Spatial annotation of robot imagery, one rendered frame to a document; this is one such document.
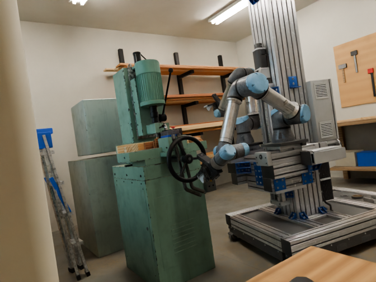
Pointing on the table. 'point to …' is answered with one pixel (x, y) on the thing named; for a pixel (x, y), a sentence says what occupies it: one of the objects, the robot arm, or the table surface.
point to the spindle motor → (149, 83)
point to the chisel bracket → (154, 128)
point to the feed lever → (165, 99)
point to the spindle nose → (154, 114)
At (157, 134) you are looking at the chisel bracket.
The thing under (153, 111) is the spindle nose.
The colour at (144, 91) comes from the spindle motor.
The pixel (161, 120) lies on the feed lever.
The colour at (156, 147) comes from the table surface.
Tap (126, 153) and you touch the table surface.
